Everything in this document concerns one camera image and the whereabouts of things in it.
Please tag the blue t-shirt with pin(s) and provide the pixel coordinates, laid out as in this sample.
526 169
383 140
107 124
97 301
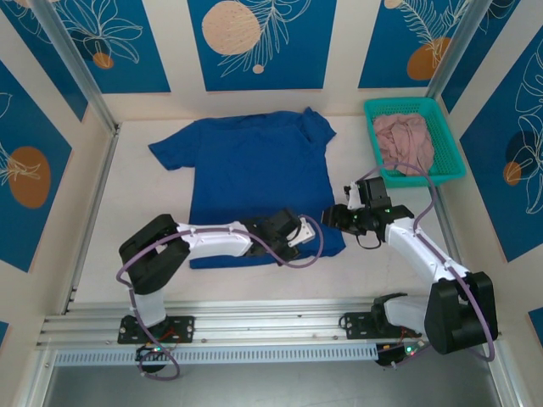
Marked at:
254 169

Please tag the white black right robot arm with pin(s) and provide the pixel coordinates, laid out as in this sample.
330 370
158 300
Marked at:
420 250

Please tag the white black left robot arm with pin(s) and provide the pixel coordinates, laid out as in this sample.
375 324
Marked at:
212 243

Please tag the pink crumpled cloth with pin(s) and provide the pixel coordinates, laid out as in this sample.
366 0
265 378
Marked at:
403 140

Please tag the teal plastic mesh basket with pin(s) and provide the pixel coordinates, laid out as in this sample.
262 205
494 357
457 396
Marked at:
445 140

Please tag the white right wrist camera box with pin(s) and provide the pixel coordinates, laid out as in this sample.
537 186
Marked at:
352 197

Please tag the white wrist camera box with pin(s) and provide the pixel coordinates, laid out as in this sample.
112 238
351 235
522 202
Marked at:
303 235
352 197

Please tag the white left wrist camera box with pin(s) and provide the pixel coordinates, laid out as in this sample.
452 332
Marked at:
303 235

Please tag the aluminium mounting rail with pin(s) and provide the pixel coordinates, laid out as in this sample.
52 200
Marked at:
263 322

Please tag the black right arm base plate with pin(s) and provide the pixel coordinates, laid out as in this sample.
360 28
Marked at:
356 326

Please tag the blue floral wall panel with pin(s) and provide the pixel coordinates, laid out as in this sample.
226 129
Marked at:
38 42
25 127
2 335
297 63
127 42
500 191
488 51
382 42
538 324

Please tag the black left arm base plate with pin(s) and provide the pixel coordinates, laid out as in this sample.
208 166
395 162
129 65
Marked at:
186 328

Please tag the aluminium corner post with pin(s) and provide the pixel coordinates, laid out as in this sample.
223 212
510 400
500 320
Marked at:
458 51
85 72

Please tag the aluminium frame leg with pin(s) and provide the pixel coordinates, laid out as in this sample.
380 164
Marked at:
36 381
505 377

